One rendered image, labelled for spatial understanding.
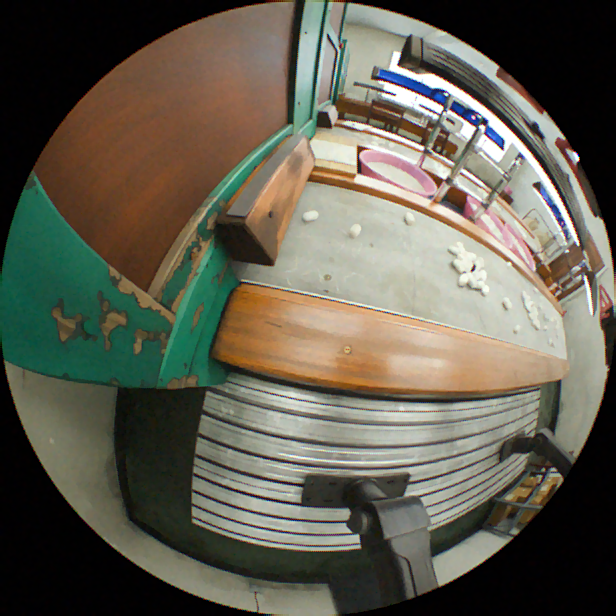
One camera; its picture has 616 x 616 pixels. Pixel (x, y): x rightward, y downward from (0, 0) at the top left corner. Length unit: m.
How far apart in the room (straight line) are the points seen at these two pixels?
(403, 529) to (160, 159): 0.40
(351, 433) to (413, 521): 0.18
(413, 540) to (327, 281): 0.37
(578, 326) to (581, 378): 1.00
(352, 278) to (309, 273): 0.07
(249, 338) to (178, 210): 0.16
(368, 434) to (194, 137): 0.44
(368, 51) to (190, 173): 5.36
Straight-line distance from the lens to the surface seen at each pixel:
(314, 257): 0.30
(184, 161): 0.18
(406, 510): 0.28
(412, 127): 3.14
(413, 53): 0.30
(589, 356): 5.07
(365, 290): 0.29
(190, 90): 0.20
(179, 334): 0.18
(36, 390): 1.21
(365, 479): 0.37
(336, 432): 0.33
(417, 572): 0.27
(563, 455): 0.77
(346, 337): 0.22
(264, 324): 0.22
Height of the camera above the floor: 0.97
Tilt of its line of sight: 69 degrees down
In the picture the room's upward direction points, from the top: 12 degrees clockwise
